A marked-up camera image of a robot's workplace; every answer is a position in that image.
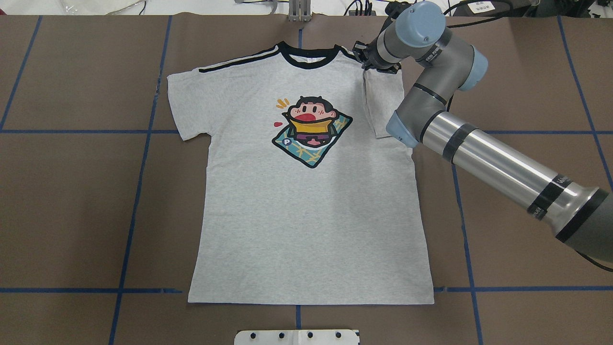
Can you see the grey cartoon print t-shirt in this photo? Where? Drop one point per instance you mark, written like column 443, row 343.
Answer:
column 308, row 199

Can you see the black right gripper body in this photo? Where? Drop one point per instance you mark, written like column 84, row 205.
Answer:
column 368, row 59

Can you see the white mounting plate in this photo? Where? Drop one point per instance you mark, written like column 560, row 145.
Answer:
column 298, row 337

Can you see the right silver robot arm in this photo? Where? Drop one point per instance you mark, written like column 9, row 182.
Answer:
column 580, row 217

